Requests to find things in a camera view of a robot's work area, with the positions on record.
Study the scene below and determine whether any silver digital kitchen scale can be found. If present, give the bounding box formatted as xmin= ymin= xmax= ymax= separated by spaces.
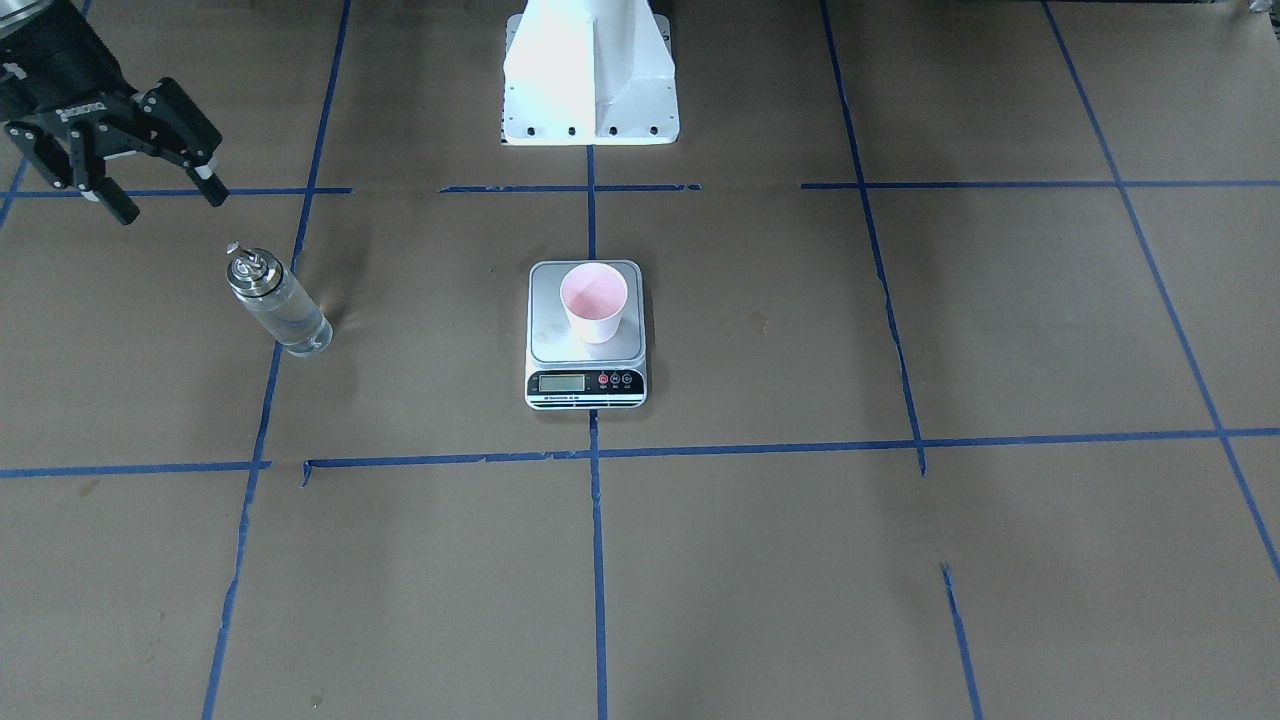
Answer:
xmin=524 ymin=260 xmax=649 ymax=410

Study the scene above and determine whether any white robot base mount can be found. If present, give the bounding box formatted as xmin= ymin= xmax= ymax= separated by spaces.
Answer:
xmin=500 ymin=1 xmax=681 ymax=146

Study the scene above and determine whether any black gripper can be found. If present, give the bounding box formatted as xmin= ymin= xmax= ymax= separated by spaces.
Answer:
xmin=3 ymin=1 xmax=229 ymax=225

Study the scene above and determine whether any clear glass sauce bottle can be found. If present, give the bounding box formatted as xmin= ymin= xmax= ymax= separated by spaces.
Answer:
xmin=227 ymin=242 xmax=333 ymax=357

